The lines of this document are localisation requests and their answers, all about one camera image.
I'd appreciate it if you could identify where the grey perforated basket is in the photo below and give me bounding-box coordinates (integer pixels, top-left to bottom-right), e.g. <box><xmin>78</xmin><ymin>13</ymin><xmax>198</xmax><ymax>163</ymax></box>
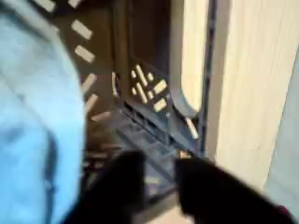
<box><xmin>31</xmin><ymin>0</ymin><xmax>218</xmax><ymax>204</ymax></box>

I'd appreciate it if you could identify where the white sock with blue print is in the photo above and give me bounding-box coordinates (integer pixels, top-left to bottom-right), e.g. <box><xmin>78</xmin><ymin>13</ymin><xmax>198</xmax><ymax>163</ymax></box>
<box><xmin>0</xmin><ymin>0</ymin><xmax>88</xmax><ymax>224</ymax></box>

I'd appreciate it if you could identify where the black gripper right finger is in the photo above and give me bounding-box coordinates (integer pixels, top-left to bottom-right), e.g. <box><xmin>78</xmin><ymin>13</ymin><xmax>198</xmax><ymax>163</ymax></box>
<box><xmin>173</xmin><ymin>154</ymin><xmax>297</xmax><ymax>224</ymax></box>

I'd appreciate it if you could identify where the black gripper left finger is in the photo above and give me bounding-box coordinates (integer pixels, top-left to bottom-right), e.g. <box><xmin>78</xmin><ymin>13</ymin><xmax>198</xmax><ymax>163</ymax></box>
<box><xmin>62</xmin><ymin>150</ymin><xmax>148</xmax><ymax>224</ymax></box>

